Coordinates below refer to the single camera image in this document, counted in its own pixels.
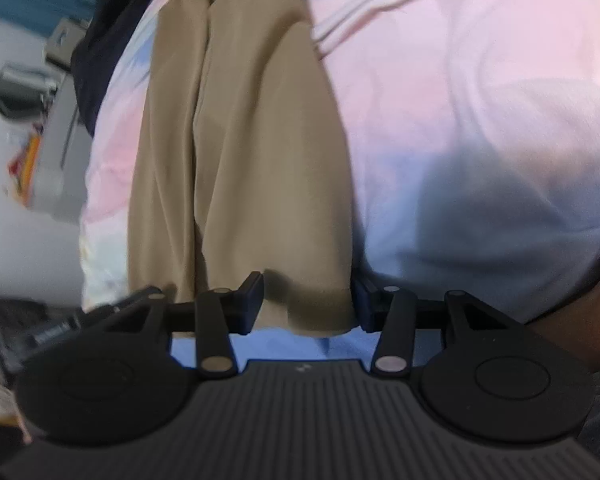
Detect orange tray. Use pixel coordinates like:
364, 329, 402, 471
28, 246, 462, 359
7, 122, 43, 207

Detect dark navy garment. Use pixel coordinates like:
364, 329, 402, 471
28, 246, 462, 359
70, 0, 151, 134

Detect white vanity desk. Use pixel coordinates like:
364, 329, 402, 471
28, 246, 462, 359
28, 75, 92, 226

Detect tan printed t-shirt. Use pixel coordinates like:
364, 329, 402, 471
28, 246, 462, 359
128, 0, 354, 337

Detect white black chair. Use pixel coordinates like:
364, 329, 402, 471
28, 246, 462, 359
44, 18, 88, 72

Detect wavy vanity mirror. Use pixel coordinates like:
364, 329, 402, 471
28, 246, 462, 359
0, 64, 60, 122

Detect pastel tie-dye bed sheet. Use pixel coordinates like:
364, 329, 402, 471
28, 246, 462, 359
81, 0, 600, 370

